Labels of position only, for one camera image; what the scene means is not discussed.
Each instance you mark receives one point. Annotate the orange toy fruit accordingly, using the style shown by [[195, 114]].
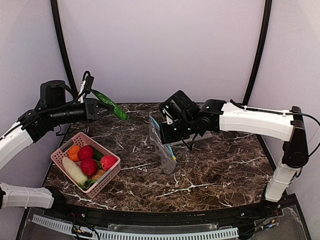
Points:
[[73, 153]]

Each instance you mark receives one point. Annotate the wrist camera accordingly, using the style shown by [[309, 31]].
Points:
[[169, 118], [86, 86]]

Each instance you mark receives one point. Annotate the white toy radish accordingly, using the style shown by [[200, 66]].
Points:
[[74, 171]]

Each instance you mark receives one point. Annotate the white slotted cable duct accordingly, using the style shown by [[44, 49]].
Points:
[[135, 232]]

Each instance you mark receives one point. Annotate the green toy chili pepper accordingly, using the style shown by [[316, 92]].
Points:
[[117, 111]]

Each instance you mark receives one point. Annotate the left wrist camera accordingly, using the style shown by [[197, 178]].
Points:
[[86, 86]]

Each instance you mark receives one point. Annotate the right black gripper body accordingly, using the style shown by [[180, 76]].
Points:
[[163, 132]]

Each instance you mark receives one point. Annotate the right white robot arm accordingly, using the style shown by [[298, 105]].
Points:
[[184, 118]]

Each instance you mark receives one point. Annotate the brown toy potato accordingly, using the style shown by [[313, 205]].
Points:
[[98, 174]]

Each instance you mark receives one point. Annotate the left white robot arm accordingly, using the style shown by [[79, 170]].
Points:
[[27, 130]]

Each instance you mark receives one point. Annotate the red toy fruit front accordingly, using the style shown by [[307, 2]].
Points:
[[89, 166]]

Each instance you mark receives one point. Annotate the pink perforated plastic basket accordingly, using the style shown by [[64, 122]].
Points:
[[81, 139]]

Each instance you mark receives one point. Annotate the red toy tomato right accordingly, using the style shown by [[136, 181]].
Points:
[[107, 162]]

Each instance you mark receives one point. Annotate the clear zip bag blue zipper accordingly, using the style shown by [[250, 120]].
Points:
[[168, 160]]

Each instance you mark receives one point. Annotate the green toy leafy vegetable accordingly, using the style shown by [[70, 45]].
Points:
[[87, 184]]

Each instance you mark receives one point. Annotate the red toy fruit left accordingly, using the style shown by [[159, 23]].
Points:
[[85, 152]]

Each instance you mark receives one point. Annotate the red toy fruit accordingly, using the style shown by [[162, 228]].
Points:
[[89, 166], [85, 152]]

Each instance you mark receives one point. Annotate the right black frame post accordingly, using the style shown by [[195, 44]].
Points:
[[259, 51]]

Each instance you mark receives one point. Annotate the left black frame post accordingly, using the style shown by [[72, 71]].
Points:
[[62, 45]]

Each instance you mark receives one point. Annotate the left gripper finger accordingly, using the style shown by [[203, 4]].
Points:
[[104, 113], [102, 105]]

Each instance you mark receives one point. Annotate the black frame post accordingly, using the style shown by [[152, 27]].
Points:
[[62, 45], [259, 51]]

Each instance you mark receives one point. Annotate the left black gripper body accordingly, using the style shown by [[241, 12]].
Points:
[[88, 109]]

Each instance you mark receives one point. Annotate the black front rail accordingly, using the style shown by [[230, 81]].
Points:
[[241, 216]]

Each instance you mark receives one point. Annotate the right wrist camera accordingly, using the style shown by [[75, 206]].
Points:
[[169, 118]]

